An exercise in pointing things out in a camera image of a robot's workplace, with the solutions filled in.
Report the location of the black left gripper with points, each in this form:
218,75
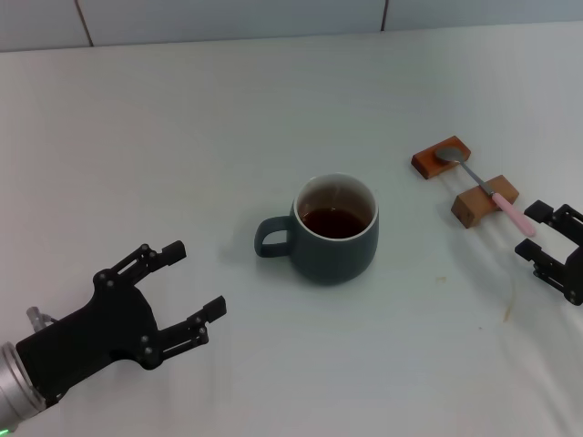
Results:
100,328

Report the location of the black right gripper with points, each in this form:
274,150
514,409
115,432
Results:
576,273

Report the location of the grey ceramic cup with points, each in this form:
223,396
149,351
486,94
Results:
337,259

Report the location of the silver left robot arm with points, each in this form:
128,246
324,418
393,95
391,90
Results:
16,391

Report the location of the light brown wooden rest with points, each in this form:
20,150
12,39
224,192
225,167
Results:
473,205

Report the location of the reddish brown wooden block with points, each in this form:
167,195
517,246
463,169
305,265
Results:
430,163

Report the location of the dark brown tea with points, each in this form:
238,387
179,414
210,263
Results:
334,223

